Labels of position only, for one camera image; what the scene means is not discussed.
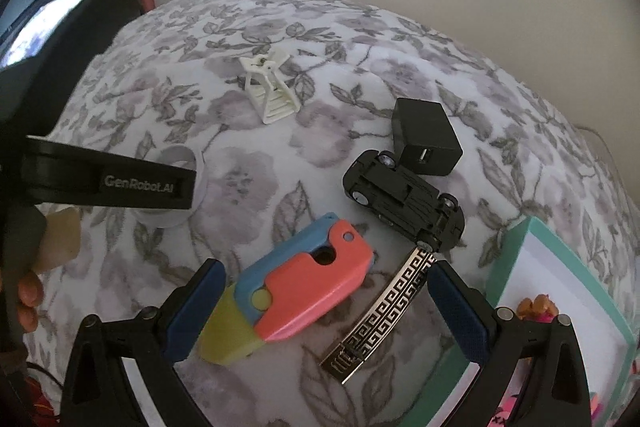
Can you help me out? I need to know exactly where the teal rimmed white box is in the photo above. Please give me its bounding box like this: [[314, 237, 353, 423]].
[[425, 216, 640, 427]]

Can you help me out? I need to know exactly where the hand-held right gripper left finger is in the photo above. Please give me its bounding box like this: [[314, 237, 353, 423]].
[[59, 258, 227, 427]]

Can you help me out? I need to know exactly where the black charger block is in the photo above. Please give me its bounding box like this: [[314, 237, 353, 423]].
[[391, 98, 463, 178]]

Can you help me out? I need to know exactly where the person's left hand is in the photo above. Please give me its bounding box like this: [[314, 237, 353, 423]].
[[15, 211, 82, 334]]

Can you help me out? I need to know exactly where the white plastic clip stand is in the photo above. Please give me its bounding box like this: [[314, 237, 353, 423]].
[[239, 47, 301, 124]]

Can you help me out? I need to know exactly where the floral blanket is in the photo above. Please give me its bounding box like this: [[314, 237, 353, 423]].
[[25, 0, 640, 427]]

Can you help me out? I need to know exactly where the patterned metal bar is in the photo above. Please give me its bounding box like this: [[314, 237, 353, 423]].
[[320, 244, 441, 385]]

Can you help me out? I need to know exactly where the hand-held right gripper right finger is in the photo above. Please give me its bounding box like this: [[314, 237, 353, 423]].
[[427, 259, 593, 427]]

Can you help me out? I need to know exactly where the black monitor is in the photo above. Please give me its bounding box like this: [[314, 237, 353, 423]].
[[0, 0, 146, 148]]

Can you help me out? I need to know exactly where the orange toy figure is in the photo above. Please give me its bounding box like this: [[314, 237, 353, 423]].
[[517, 294, 556, 323]]

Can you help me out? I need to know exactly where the red cloth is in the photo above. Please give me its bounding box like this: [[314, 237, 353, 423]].
[[20, 367, 63, 427]]

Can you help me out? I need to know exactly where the black toy car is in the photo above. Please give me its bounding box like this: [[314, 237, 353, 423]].
[[342, 149, 467, 252]]

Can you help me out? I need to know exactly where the colourful plastic toy knife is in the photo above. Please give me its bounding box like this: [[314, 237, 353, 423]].
[[197, 213, 376, 365]]

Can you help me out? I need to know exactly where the white ring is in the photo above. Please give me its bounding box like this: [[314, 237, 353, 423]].
[[132, 144, 208, 226]]

